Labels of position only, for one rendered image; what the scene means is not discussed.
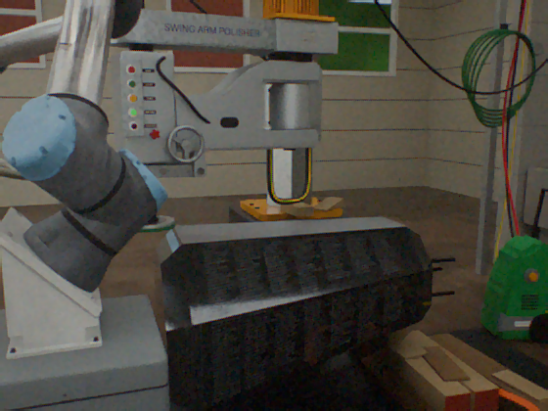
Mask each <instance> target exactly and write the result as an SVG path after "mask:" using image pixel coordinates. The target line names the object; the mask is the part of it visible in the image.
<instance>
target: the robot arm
mask: <svg viewBox="0 0 548 411"><path fill-rule="evenodd" d="M141 6H142V1H141V0H68V1H67V5H66V9H65V14H64V15H63V16H61V17H58V18H55V19H52V20H49V21H47V22H44V23H39V24H37V25H34V26H31V27H28V28H25V29H22V30H19V31H16V32H13V33H10V34H7V35H4V36H1V37H0V75H1V74H2V73H3V72H4V71H5V70H6V69H7V67H8V65H12V64H15V63H18V62H22V61H25V60H28V59H31V58H35V57H38V56H41V55H45V54H48V53H51V52H54V51H56V53H54V56H55V57H53V61H52V65H51V69H50V73H49V78H48V82H47V86H46V91H45V94H43V95H41V96H38V97H35V98H33V99H31V100H29V101H27V102H26V103H24V104H23V105H22V109H21V111H20V112H19V111H16V113H15V114H14V115H13V116H12V118H11V119H10V121H9V122H8V124H7V126H6V128H5V130H4V133H3V137H2V141H3V142H2V144H1V148H2V153H3V156H4V158H5V160H6V161H7V162H8V164H10V165H11V166H12V167H13V168H14V169H15V170H16V171H17V172H18V173H19V174H20V175H21V176H22V177H24V178H26V179H28V180H29V181H31V182H32V183H33V184H35V185H36V186H38V187H39V188H41V189H43V190H44V191H46V192H47V193H49V194H50V195H51V196H53V197H54V198H56V199H57V200H58V201H60V202H61V203H63V204H64V205H65V206H64V207H63V208H62V209H61V210H60V211H59V212H58V213H56V214H54V215H52V216H50V217H48V218H46V219H44V220H41V221H39V222H37V223H35V224H32V225H31V226H30V227H28V228H27V230H26V231H25V232H24V233H23V238H24V240H25V242H26V243H27V245H28V246H29V247H30V248H31V250H32V251H33V252H34V253H35V254H36V255H37V256H38V257H39V258H40V259H41V260H42V261H43V262H44V263H45V264H46V265H48V266H49V267H50V268H52V269H53V270H54V271H55V272H56V273H58V274H59V275H60V276H62V277H63V278H64V279H66V280H67V281H68V282H70V283H71V284H73V285H75V286H76V287H78V288H80V289H81V290H83V291H85V292H88V293H94V292H95V290H96V289H97V288H98V287H99V286H100V285H101V283H102V281H103V279H104V276H105V274H106V272H107V269H108V267H109V265H110V263H111V261H112V259H113V258H114V257H115V256H116V255H117V254H118V253H119V252H120V251H121V248H122V247H123V246H124V245H125V244H126V243H127V242H128V241H129V240H130V239H131V238H132V237H133V236H134V235H135V234H136V233H137V232H138V231H139V230H140V229H141V228H142V226H143V225H145V224H146V223H147V222H148V221H149V220H150V219H151V218H152V217H153V216H154V215H155V214H156V213H158V212H159V210H160V208H161V207H162V205H163V204H164V203H165V202H166V200H167V198H168V194H167V191H166V190H165V188H164V187H163V186H162V184H161V183H160V182H159V181H158V179H157V177H156V176H155V175H154V174H153V173H152V172H151V171H150V170H149V169H148V168H147V167H146V165H144V164H142V163H141V162H140V161H139V160H138V159H137V158H136V157H135V156H134V155H132V154H131V153H130V152H129V151H128V150H127V149H124V148H123V149H121V150H118V151H117V152H116V151H115V150H114V149H113V148H112V147H111V146H110V145H109V144H108V142H107V135H108V128H109V121H108V117H107V115H106V113H105V112H104V110H103V109H102V108H101V106H102V100H103V92H104V85H105V78H106V72H107V65H108V58H109V52H110V45H111V39H117V38H119V37H122V36H124V35H126V34H127V33H129V32H130V31H131V30H132V29H133V27H134V26H135V25H136V23H137V22H138V20H139V17H140V14H141Z"/></svg>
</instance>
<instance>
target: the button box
mask: <svg viewBox="0 0 548 411"><path fill-rule="evenodd" d="M128 65H133V66H134V67H136V72H135V73H134V74H129V73H128V72H127V71H126V67H127V66H128ZM118 74H119V95H120V115H121V135H122V137H144V136H146V135H144V112H143V87H142V64H141V59H129V58H119V59H118ZM130 78H132V79H135V80H136V83H137V85H136V87H135V88H133V89H131V88H129V87H128V86H127V80H128V79H130ZM130 94H135V95H136V96H137V102H136V103H135V104H130V103H129V102H128V100H127V97H128V95H130ZM131 108H135V109H136V110H137V111H138V114H137V116H136V117H131V116H129V114H128V111H129V109H131ZM132 121H135V122H137V123H138V129H137V130H136V131H131V130H130V129H129V123H130V122H132Z"/></svg>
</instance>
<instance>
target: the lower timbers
mask: <svg viewBox="0 0 548 411"><path fill-rule="evenodd" d="M427 337H429V338H430V339H431V340H433V341H434V342H436V343H438V344H440V345H441V346H443V347H444V348H445V349H447V350H448V351H450V352H451V353H452V354H454V355H455V356H457V357H458V359H460V360H461V361H462V362H464V363H465V364H467V365H468V366H469V367H471V368H472V369H474V370H475V371H476V372H478V373H479V374H481V375H482V376H483V377H485V378H486V379H488V380H489V381H490V382H492V383H493V384H495V385H496V386H497V387H499V388H501V389H503V390H506V391H508V392H510V393H513V394H515V395H517V396H520V397H522V398H524V399H526V400H528V401H530V402H531V403H533V404H534V405H535V406H537V407H538V408H539V410H540V411H548V400H546V401H543V402H540V403H538V402H537V401H535V400H533V399H531V398H529V397H528V396H526V395H524V394H522V393H520V392H518V391H517V390H515V389H513V388H509V387H507V386H506V385H504V384H502V383H500V382H498V381H497V380H495V379H493V378H491V374H495V373H498V372H502V371H505V370H508V371H510V372H512V373H513V374H516V375H518V376H520V377H522V376H521V375H519V374H517V373H514V372H513V371H511V370H509V369H508V368H506V367H504V366H502V365H501V364H499V363H497V362H495V361H494V360H492V359H490V358H489V357H487V356H485V355H483V354H482V353H480V351H478V350H477V349H475V348H473V347H471V346H470V345H468V344H466V343H464V342H462V341H460V340H459V339H457V338H455V337H453V336H452V335H450V334H448V333H445V334H438V335H432V336H427ZM360 360H361V361H362V362H363V363H364V364H365V365H366V367H367V368H368V369H369V370H370V371H371V372H372V373H373V374H374V376H375V378H376V379H377V380H378V381H379V382H380V383H381V384H382V386H383V387H384V388H385V389H386V390H387V391H388V392H389V394H390V395H391V396H392V397H393V398H394V399H395V400H396V401H397V402H398V404H399V405H400V406H401V407H402V408H403V409H404V410H405V411H435V410H434V409H433V408H432V407H431V406H430V405H429V404H428V403H427V402H426V401H425V400H424V399H422V398H421V397H420V396H419V395H418V394H417V393H416V392H415V391H414V390H413V389H411V388H410V387H409V386H408V385H407V384H406V383H405V382H404V381H403V380H402V379H401V378H400V377H398V376H397V375H396V374H395V372H394V371H393V370H392V369H391V368H390V367H389V366H388V365H387V363H386V362H385V361H384V360H383V359H382V358H381V357H380V356H379V350H378V351H376V352H374V353H372V354H369V355H367V356H365V357H362V358H360ZM522 378H524V377H522ZM524 379H525V378H524ZM497 408H498V409H499V410H501V411H530V410H529V409H528V408H526V407H524V406H523V405H521V404H520V403H518V402H516V401H514V400H512V399H508V398H506V397H504V396H502V395H499V394H498V403H497Z"/></svg>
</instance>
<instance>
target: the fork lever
mask: <svg viewBox="0 0 548 411"><path fill-rule="evenodd" d="M146 167H147V168H148V169H149V170H150V171H151V172H152V173H153V174H154V175H155V176H156V177H157V178H161V177H194V163H193V162H192V163H180V162H175V163H160V165H146ZM198 174H200V175H203V174H205V170H204V169H203V168H202V167H200V168H198Z"/></svg>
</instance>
